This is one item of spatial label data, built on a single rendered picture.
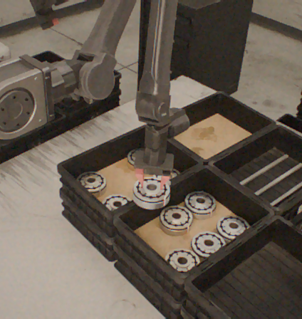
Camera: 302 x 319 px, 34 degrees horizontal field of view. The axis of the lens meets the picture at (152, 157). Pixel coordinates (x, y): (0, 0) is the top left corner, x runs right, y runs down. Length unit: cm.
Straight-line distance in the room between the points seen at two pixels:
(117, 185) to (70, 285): 37
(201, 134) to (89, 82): 101
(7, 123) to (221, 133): 119
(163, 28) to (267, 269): 76
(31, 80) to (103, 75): 17
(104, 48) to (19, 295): 84
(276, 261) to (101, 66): 82
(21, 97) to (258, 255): 90
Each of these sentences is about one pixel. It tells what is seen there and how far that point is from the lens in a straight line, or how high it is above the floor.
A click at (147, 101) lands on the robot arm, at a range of 122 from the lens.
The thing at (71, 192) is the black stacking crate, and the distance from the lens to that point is 165.
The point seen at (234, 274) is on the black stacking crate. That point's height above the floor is 83.
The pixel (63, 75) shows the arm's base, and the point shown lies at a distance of 102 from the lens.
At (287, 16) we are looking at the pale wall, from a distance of 508.
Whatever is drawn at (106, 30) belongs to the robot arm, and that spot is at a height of 152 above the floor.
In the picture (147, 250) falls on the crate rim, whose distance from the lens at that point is 138.
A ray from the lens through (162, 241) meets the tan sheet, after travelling 154.
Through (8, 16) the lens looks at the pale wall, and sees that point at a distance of 476.
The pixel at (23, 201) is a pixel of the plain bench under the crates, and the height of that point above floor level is 70.
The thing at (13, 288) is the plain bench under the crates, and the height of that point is 70.
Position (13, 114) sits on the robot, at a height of 144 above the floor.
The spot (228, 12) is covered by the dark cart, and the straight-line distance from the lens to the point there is 324.
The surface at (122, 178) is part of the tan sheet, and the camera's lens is 174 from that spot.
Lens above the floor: 197
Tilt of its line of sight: 38 degrees down
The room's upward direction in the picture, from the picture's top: 4 degrees clockwise
